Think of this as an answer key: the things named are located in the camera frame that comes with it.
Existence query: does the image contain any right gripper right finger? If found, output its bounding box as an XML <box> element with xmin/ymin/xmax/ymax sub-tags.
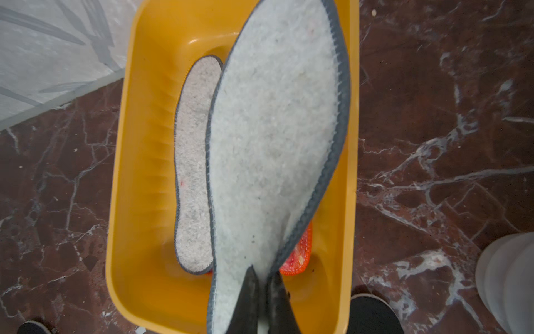
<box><xmin>266</xmin><ymin>271</ymin><xmax>301</xmax><ymax>334</ymax></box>

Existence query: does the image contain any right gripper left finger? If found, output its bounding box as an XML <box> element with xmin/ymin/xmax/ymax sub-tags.
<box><xmin>226</xmin><ymin>266</ymin><xmax>262</xmax><ymax>334</ymax></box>

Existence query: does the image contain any red insole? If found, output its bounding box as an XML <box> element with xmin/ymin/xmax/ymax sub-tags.
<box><xmin>280</xmin><ymin>222</ymin><xmax>313</xmax><ymax>276</ymax></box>

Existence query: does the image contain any black insole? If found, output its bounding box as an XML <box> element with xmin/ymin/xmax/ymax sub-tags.
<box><xmin>17</xmin><ymin>320</ymin><xmax>51</xmax><ymax>334</ymax></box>
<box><xmin>346</xmin><ymin>294</ymin><xmax>404</xmax><ymax>334</ymax></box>

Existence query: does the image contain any grey insole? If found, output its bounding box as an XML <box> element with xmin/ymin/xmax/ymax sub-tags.
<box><xmin>174</xmin><ymin>56</ymin><xmax>222</xmax><ymax>275</ymax></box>
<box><xmin>206</xmin><ymin>1</ymin><xmax>350</xmax><ymax>333</ymax></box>

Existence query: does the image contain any yellow plastic storage box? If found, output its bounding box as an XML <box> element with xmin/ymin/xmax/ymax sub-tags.
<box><xmin>106</xmin><ymin>1</ymin><xmax>360</xmax><ymax>333</ymax></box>

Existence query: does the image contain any potted artificial plant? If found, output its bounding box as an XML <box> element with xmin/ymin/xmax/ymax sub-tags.
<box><xmin>476</xmin><ymin>232</ymin><xmax>533</xmax><ymax>333</ymax></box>

